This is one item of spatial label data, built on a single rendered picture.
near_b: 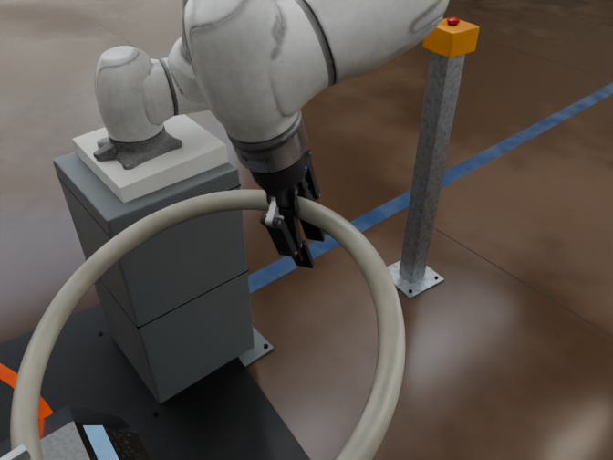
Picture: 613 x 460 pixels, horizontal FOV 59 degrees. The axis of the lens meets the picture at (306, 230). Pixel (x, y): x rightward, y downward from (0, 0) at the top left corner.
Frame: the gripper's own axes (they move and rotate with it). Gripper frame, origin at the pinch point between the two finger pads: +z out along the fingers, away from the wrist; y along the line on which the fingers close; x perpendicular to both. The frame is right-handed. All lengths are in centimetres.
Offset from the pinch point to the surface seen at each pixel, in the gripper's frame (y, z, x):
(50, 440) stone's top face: 38, 14, -35
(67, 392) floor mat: 20, 98, -104
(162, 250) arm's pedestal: -17, 49, -60
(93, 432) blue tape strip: 34.1, 17.9, -30.9
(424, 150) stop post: -93, 80, -4
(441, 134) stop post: -96, 74, 1
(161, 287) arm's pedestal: -11, 60, -63
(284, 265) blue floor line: -63, 132, -62
